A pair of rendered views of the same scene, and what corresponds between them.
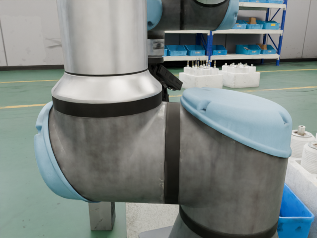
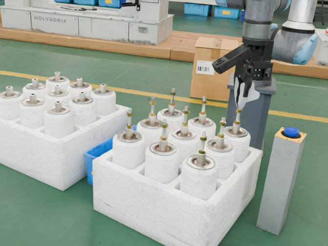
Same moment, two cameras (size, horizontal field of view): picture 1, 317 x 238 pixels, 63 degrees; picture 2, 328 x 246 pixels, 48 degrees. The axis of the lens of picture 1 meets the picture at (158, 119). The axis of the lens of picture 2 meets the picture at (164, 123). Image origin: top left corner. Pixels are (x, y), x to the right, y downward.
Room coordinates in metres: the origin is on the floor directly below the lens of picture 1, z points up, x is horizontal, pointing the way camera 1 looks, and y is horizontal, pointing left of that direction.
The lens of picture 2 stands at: (1.69, 0.34, 0.73)
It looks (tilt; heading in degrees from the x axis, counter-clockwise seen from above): 24 degrees down; 210
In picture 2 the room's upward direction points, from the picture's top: 4 degrees clockwise
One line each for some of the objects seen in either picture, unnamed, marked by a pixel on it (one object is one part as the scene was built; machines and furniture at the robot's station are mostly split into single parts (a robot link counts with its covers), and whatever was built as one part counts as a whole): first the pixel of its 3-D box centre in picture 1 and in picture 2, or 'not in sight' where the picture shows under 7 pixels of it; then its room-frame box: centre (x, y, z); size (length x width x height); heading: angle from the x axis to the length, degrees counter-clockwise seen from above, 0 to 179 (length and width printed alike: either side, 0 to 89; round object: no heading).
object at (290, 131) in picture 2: not in sight; (291, 132); (0.72, 0.18, 0.32); 0.04 x 0.04 x 0.02
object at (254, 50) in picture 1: (247, 49); not in sight; (6.18, -2.06, 0.36); 0.50 x 0.38 x 0.21; 17
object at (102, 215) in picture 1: (100, 182); (279, 183); (0.72, 0.18, 0.16); 0.07 x 0.07 x 0.31; 89
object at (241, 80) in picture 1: (237, 78); not in sight; (3.45, -1.05, 0.09); 0.39 x 0.39 x 0.18; 20
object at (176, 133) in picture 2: not in sight; (184, 134); (0.80, -0.11, 0.25); 0.08 x 0.08 x 0.01
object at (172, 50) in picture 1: (174, 50); not in sight; (5.66, -0.34, 0.36); 0.50 x 0.38 x 0.21; 18
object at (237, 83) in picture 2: not in sight; (244, 92); (0.65, 0.01, 0.38); 0.06 x 0.03 x 0.09; 135
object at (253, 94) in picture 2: not in sight; (250, 96); (0.68, 0.04, 0.38); 0.06 x 0.03 x 0.09; 135
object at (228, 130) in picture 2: not in sight; (235, 132); (0.68, 0.01, 0.25); 0.08 x 0.08 x 0.01
